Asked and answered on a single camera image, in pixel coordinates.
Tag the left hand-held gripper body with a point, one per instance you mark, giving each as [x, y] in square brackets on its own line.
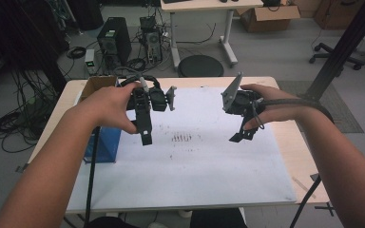
[157, 99]

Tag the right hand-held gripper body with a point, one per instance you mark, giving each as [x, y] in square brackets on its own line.
[237, 101]

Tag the person's right hand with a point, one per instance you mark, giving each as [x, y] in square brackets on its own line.
[278, 107]

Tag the person's left hand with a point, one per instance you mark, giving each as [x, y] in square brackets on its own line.
[107, 107]

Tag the blue cardboard box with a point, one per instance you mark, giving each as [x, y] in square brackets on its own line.
[107, 145]

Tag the round black stool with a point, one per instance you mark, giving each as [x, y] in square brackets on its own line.
[200, 67]

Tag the white paper sheet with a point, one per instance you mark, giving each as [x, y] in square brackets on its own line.
[187, 177]

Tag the open-sided computer tower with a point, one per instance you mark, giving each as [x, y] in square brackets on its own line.
[152, 41]

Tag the small brown cardboard box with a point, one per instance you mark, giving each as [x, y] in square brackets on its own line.
[96, 84]

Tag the black computer tower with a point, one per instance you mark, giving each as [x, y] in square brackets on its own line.
[114, 41]

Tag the small white power unit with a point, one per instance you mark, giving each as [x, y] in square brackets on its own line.
[89, 61]

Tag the open brown cardboard box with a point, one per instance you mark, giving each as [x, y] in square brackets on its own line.
[267, 19]

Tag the grey floor mat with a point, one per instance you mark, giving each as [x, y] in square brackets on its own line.
[336, 107]

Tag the white desk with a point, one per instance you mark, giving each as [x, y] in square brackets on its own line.
[202, 6]

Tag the black table clamp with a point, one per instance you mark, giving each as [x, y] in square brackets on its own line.
[324, 209]

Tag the black office chair base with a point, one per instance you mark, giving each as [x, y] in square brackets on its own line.
[336, 55]

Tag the black metal stand pole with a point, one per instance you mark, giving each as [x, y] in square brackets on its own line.
[342, 50]

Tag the large closed cardboard box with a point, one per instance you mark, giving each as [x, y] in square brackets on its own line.
[339, 14]

